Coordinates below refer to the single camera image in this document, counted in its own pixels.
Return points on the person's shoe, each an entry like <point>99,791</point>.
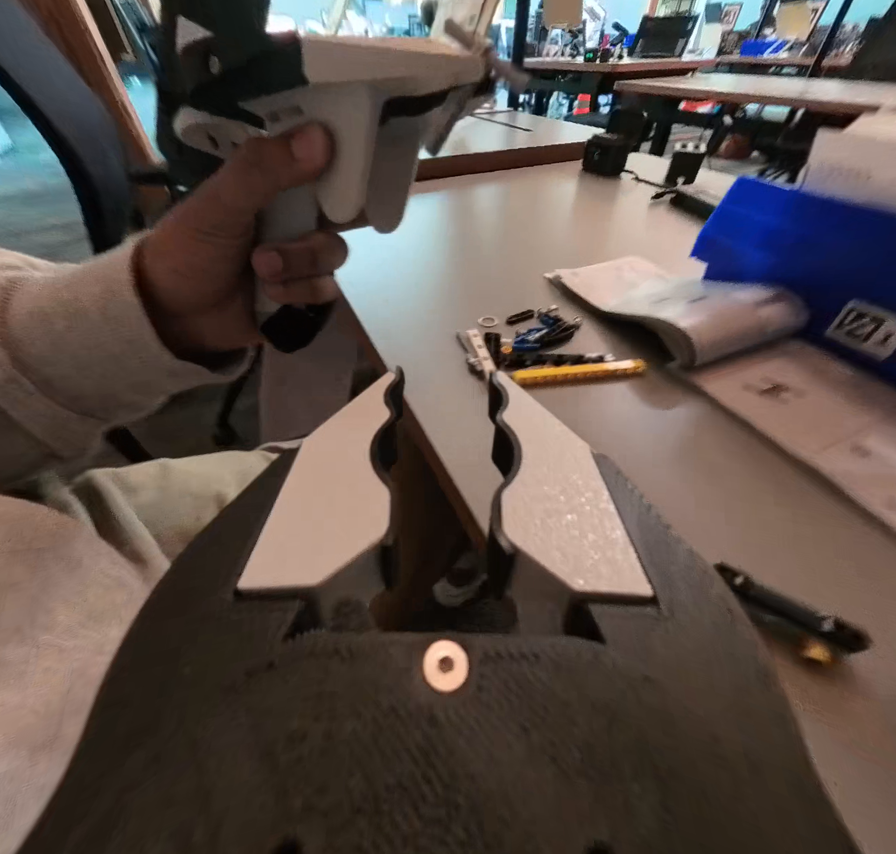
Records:
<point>458,581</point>

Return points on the small black box device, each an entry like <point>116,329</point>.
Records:
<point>686,167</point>

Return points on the person's left forearm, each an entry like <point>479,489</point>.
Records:
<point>70,350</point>

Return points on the blue plastic bin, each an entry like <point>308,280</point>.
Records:
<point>798,259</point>

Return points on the lego instruction booklet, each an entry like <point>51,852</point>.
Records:
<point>672,308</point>

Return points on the person's left hand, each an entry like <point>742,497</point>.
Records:
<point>203,273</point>

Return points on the white box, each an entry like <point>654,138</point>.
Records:
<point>850,158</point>

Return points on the pile of small lego pieces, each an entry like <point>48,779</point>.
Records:
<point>539,336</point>

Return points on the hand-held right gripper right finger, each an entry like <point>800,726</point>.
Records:
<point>567,511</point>

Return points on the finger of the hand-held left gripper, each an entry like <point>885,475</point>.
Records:
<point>451,119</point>
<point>490,60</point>

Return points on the white lego piece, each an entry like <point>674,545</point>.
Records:
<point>476,354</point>

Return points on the black office chair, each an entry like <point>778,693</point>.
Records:
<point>66,119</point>

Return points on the loose instruction sheet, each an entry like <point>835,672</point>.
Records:
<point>791,420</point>

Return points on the yellow lego beam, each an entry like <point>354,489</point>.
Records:
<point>581,372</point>

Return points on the black monitor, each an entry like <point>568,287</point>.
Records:
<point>661,35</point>

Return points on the neighbouring table with wood edge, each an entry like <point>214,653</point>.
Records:
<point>518,137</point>

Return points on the wooden post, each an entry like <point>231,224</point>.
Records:
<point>115,77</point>

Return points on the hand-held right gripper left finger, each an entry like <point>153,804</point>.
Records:
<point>322,504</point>

